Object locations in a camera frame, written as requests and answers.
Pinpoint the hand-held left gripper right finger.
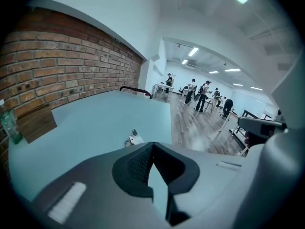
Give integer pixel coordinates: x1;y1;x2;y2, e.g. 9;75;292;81
152;141;247;229

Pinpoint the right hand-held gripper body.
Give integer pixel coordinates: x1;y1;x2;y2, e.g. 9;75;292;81
228;52;305;229

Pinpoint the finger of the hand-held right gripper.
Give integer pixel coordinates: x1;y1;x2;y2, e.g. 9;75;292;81
237;116;289;138

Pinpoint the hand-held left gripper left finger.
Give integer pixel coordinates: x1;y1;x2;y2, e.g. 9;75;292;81
30;141;167;229

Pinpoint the small silver metal object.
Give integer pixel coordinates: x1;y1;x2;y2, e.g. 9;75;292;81
123;128;145;148

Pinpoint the person's right hand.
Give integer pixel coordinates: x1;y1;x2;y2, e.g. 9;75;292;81
244;131;269;152

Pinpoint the white desk with wooden edge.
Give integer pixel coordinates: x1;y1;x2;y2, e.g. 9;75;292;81
218;111;239;135

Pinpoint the brown wooden board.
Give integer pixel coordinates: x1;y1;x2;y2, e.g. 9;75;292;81
17;103;58;144

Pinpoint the row of ceiling light panels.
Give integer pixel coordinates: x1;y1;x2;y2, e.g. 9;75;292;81
181;47;264;91

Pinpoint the small white table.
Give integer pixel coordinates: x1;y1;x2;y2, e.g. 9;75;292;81
152;83;174;98

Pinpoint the clear plastic water bottle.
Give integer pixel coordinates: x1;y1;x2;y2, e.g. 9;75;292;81
0;99;23;145

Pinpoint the black frame table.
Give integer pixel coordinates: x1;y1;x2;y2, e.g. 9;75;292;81
241;109;261;119

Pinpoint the black curved handle bar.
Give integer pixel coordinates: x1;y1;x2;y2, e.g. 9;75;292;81
119;85;153;100

